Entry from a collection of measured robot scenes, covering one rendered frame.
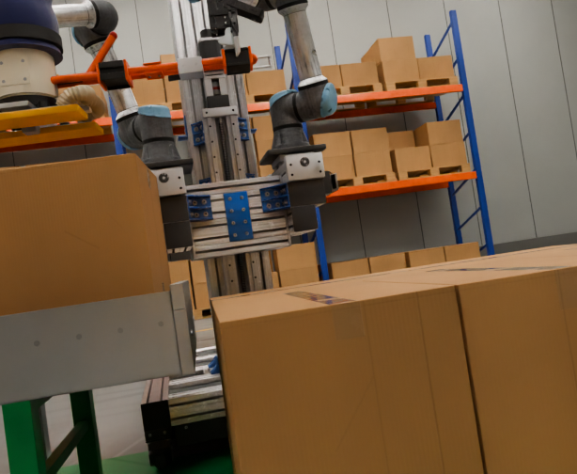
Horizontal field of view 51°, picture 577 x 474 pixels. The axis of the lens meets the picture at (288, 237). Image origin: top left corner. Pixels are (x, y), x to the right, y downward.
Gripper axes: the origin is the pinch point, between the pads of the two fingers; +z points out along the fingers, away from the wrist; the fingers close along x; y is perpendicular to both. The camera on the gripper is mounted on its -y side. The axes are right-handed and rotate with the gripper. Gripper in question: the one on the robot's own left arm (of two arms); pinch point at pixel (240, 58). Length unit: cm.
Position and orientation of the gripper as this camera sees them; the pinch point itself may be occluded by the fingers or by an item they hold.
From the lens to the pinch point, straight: 184.8
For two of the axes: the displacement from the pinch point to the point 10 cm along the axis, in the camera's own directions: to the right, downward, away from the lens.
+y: -9.9, 1.4, -0.6
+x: 0.5, -0.5, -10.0
